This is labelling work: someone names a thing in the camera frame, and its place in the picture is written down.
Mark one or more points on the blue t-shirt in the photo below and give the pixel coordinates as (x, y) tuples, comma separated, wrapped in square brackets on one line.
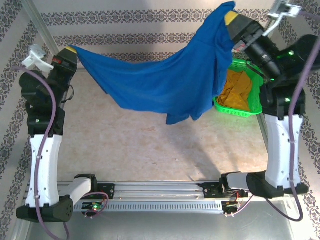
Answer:
[(162, 82)]

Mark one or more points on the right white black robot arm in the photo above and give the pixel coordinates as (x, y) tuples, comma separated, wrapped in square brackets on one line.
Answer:
[(280, 150)]

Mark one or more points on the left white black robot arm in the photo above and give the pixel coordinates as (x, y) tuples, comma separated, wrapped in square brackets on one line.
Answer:
[(46, 162)]

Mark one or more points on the yellow cloth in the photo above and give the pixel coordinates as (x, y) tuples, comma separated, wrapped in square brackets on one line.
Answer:
[(237, 90)]

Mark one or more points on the green plastic basket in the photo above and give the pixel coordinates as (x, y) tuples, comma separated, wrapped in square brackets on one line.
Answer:
[(232, 111)]

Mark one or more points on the grey sheet metal panel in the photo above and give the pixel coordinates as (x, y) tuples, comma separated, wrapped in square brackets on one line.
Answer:
[(160, 225)]

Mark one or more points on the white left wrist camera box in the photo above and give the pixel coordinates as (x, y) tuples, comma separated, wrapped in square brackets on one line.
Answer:
[(35, 56)]

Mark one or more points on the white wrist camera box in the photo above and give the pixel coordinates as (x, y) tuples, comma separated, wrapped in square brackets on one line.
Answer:
[(287, 10), (35, 56)]

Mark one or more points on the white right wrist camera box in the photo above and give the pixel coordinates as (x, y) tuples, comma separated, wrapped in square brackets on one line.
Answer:
[(287, 10)]

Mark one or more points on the slanted aluminium frame post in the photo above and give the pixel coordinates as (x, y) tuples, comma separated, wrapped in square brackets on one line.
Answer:
[(37, 20)]

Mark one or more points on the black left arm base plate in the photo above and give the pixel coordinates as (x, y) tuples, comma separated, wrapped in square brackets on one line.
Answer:
[(110, 191)]

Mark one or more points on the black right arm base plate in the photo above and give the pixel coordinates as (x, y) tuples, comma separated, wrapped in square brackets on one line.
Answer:
[(210, 191)]

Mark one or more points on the long aluminium mounting rail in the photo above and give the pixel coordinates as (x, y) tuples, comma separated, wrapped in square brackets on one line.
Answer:
[(160, 190)]

